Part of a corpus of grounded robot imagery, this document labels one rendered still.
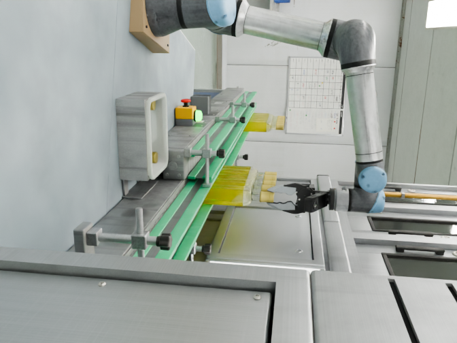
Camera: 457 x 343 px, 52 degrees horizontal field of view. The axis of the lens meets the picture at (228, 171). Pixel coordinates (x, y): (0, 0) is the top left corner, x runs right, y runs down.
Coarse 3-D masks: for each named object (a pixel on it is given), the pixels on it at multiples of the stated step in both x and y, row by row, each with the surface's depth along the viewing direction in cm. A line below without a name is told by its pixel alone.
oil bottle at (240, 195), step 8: (216, 184) 153; (224, 184) 153; (216, 192) 149; (224, 192) 149; (232, 192) 148; (240, 192) 148; (248, 192) 148; (208, 200) 150; (216, 200) 150; (224, 200) 149; (232, 200) 149; (240, 200) 149; (248, 200) 149
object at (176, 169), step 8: (168, 152) 143; (176, 152) 143; (168, 160) 144; (176, 160) 144; (184, 160) 144; (168, 168) 145; (176, 168) 144; (184, 168) 144; (168, 176) 145; (176, 176) 145; (184, 176) 145
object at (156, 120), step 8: (152, 96) 125; (160, 96) 130; (160, 104) 136; (152, 112) 137; (160, 112) 137; (152, 120) 138; (160, 120) 138; (152, 128) 138; (160, 128) 138; (152, 136) 139; (160, 136) 139; (152, 144) 140; (160, 144) 140; (160, 152) 140; (160, 160) 141; (152, 168) 134; (160, 168) 135; (152, 176) 126
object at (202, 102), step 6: (192, 96) 207; (198, 96) 207; (204, 96) 207; (210, 96) 211; (192, 102) 207; (198, 102) 207; (204, 102) 206; (210, 102) 212; (198, 108) 208; (204, 108) 207; (210, 108) 213
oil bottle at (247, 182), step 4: (216, 180) 156; (220, 180) 156; (224, 180) 156; (228, 180) 156; (232, 180) 156; (236, 180) 156; (240, 180) 156; (244, 180) 156; (248, 180) 156; (232, 184) 154; (236, 184) 153; (240, 184) 153; (244, 184) 153; (248, 184) 153; (252, 184) 154; (252, 188) 154
